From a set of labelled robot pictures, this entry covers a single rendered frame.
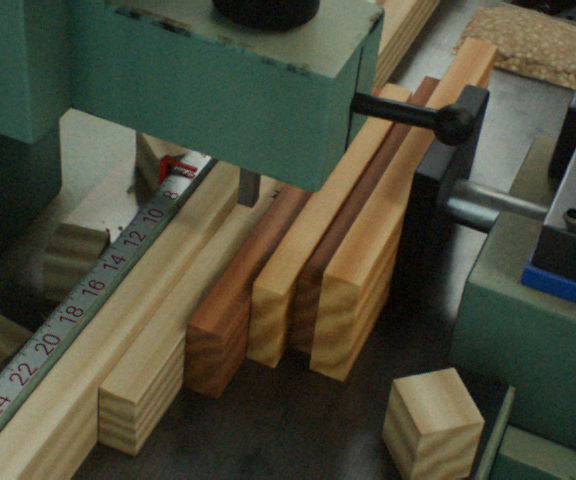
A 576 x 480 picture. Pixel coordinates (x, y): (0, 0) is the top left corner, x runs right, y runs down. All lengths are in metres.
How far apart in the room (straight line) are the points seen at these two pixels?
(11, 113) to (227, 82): 0.11
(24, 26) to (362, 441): 0.25
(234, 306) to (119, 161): 0.33
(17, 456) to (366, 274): 0.18
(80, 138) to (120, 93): 0.33
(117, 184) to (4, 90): 0.31
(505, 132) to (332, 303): 0.26
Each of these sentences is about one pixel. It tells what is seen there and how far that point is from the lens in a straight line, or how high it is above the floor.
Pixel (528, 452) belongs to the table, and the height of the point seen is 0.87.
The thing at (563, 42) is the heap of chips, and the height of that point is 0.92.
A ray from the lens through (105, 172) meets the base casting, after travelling 0.92.
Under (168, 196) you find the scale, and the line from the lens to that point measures 0.66.
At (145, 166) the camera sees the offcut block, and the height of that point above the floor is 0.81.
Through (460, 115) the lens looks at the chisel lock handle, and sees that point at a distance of 0.58.
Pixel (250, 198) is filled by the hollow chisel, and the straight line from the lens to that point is 0.66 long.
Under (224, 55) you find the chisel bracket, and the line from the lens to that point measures 0.57.
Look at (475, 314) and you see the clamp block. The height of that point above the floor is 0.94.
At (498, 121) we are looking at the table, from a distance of 0.84.
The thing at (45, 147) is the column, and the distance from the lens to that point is 0.85.
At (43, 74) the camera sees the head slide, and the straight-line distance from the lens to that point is 0.60.
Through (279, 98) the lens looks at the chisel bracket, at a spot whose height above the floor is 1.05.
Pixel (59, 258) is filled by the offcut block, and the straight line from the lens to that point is 0.79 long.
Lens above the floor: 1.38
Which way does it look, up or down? 42 degrees down
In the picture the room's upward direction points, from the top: 7 degrees clockwise
